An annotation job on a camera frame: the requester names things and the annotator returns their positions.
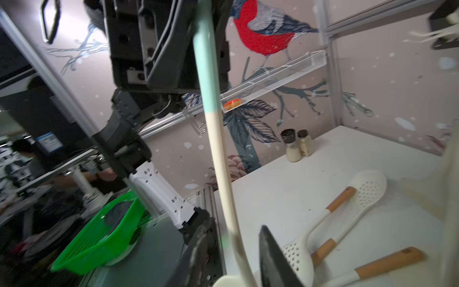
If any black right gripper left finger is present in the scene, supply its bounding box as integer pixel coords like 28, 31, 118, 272
165, 223, 215, 287

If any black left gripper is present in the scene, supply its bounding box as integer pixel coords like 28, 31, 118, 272
83, 0, 234, 93

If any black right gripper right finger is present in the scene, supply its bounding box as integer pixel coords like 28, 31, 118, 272
259, 226, 302, 287

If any cream utensil rack stand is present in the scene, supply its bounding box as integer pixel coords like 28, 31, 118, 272
397, 21, 459, 287

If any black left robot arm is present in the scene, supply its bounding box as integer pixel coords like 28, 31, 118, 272
83, 1, 233, 243

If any cream skimmer round head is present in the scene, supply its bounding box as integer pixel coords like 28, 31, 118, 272
282, 186, 357, 287

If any green plastic basket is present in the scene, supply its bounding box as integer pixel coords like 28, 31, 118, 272
50, 191, 145, 275

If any red orange packet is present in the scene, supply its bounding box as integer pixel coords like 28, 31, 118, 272
223, 99, 243, 111

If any black lid pepper shaker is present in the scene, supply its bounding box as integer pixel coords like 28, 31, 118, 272
281, 129, 302, 163

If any cream salt shaker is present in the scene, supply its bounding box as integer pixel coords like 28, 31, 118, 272
297, 129, 314, 157

